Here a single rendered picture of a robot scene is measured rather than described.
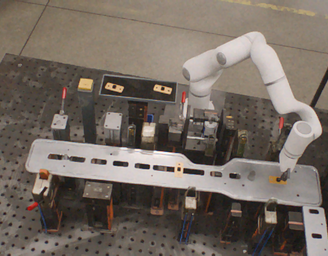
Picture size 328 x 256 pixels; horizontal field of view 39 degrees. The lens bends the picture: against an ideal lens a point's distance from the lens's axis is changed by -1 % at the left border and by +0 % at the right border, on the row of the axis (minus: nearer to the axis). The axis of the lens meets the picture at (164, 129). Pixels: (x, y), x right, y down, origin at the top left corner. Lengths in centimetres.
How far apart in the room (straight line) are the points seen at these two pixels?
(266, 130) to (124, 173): 101
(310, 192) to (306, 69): 219
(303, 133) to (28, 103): 164
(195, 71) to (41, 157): 84
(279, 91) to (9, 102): 165
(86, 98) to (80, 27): 213
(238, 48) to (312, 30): 280
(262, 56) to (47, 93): 146
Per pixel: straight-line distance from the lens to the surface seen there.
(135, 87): 228
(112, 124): 220
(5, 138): 274
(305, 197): 226
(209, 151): 226
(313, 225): 220
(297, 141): 195
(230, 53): 198
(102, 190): 209
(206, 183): 217
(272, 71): 190
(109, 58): 409
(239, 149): 228
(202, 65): 227
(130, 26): 441
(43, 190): 210
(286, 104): 192
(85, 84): 230
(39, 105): 285
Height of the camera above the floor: 284
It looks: 52 degrees down
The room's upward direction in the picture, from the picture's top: 6 degrees clockwise
